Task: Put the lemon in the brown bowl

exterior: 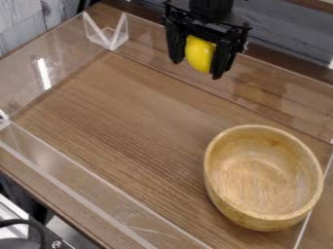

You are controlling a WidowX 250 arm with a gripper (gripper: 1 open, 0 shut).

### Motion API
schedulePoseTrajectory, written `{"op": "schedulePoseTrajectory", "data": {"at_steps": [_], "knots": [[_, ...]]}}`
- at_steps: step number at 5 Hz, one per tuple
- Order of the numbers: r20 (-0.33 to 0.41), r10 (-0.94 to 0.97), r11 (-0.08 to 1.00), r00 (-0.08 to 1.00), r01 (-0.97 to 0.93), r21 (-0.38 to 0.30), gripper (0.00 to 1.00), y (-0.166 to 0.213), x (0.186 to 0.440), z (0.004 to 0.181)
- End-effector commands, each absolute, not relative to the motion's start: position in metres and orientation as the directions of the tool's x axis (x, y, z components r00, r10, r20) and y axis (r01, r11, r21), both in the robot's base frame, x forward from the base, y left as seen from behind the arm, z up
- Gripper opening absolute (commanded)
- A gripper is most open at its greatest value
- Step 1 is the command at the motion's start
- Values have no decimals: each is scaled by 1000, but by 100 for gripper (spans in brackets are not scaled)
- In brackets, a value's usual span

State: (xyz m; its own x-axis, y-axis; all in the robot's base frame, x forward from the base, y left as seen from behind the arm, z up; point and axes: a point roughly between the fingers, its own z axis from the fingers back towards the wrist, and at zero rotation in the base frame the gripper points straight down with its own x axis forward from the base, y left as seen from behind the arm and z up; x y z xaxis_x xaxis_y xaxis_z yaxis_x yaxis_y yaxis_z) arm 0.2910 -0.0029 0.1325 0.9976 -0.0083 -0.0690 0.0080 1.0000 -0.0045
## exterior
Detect black cable lower left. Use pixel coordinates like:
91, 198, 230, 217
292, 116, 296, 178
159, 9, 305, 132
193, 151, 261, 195
0, 219, 47, 249

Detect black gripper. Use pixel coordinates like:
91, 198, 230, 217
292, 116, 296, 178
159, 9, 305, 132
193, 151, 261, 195
163, 0, 253, 80

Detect clear acrylic enclosure walls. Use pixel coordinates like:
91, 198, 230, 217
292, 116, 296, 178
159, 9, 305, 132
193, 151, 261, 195
0, 14, 333, 249

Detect yellow lemon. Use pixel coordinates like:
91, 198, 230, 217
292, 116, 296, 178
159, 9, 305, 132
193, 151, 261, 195
185, 36, 216, 73

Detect light wooden bowl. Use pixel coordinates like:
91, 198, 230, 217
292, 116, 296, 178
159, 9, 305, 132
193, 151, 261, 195
204, 124, 324, 231

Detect clear acrylic corner bracket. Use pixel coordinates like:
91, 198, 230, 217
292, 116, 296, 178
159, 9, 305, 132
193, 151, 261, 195
82, 13, 129, 51

